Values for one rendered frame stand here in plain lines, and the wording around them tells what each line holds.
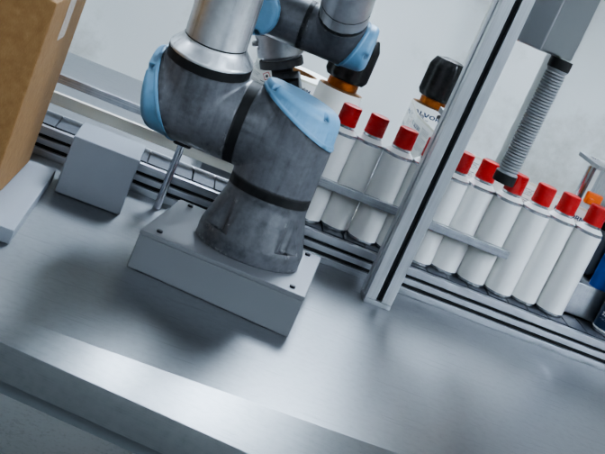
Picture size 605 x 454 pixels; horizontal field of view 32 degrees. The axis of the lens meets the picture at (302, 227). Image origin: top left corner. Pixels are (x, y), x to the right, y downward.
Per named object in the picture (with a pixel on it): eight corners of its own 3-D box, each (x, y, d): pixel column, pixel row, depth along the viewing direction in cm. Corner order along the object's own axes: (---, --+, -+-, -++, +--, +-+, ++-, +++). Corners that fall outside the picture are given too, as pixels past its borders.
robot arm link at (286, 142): (307, 208, 138) (346, 113, 135) (213, 169, 138) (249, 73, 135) (318, 194, 150) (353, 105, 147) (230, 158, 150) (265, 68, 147)
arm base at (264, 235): (299, 255, 154) (324, 193, 152) (294, 283, 139) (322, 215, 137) (203, 217, 153) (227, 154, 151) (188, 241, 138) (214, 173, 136)
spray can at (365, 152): (335, 222, 182) (383, 113, 176) (351, 235, 178) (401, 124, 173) (312, 217, 178) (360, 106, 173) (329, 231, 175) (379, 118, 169)
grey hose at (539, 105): (510, 183, 168) (569, 62, 163) (515, 189, 165) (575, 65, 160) (490, 175, 168) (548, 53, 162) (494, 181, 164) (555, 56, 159)
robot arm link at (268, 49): (302, 31, 165) (250, 38, 165) (305, 59, 167) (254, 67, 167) (300, 25, 173) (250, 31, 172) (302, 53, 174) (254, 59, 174)
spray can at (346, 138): (320, 221, 179) (369, 110, 173) (316, 227, 174) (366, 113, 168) (293, 208, 179) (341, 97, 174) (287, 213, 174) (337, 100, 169)
